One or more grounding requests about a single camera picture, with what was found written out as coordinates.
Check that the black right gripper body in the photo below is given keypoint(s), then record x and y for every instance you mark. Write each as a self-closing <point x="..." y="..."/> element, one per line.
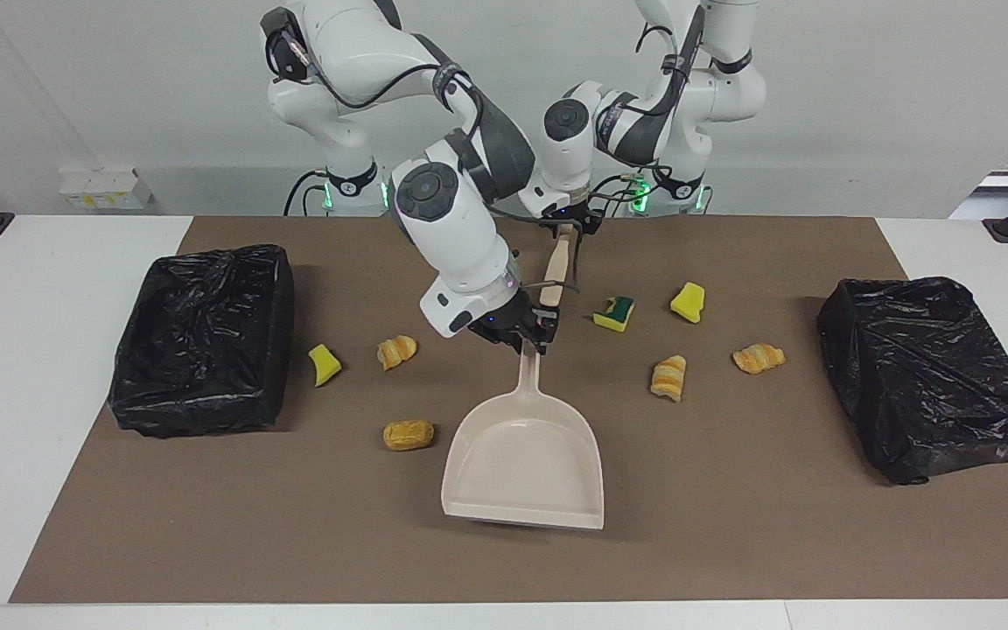
<point x="508" y="324"/>

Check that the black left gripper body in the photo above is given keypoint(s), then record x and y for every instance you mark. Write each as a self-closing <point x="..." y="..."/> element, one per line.
<point x="576" y="214"/>

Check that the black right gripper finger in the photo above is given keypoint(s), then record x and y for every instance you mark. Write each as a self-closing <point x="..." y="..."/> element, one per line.
<point x="530" y="347"/>
<point x="548" y="328"/>

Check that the beige brush black bristles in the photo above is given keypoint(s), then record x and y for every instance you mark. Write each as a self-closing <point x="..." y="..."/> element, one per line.
<point x="558" y="262"/>

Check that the green and yellow sponge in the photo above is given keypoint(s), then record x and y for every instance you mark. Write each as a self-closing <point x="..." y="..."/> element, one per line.
<point x="614" y="315"/>

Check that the beige plastic dustpan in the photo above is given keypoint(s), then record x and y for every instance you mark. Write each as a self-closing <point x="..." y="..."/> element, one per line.
<point x="521" y="455"/>

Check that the small golden croissant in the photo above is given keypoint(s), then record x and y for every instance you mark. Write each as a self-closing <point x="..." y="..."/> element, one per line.
<point x="396" y="352"/>

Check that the chunky yellow sponge piece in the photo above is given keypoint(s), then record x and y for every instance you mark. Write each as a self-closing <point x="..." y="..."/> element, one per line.
<point x="688" y="303"/>

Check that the striped golden croissant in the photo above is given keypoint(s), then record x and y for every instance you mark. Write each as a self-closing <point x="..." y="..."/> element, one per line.
<point x="668" y="378"/>

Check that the oblong golden bread roll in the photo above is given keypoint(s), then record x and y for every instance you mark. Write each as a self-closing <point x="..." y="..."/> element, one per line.
<point x="408" y="435"/>

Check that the curved yellow sponge piece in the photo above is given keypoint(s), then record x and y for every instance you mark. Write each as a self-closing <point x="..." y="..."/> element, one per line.
<point x="325" y="366"/>

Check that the pale flaky croissant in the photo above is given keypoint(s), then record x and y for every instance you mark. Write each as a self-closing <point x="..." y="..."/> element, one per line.
<point x="758" y="358"/>

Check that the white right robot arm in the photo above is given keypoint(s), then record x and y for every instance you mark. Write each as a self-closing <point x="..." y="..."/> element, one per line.
<point x="451" y="219"/>

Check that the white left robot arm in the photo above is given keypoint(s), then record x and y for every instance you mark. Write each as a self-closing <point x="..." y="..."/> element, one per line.
<point x="714" y="87"/>

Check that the black bag lined bin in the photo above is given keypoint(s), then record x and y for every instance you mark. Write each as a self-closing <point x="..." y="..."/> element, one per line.
<point x="202" y="341"/>
<point x="933" y="376"/>

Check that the brown table mat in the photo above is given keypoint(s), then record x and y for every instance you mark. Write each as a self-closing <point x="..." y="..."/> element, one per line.
<point x="486" y="560"/>

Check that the white box with labels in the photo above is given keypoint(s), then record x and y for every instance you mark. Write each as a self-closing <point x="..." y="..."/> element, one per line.
<point x="101" y="188"/>

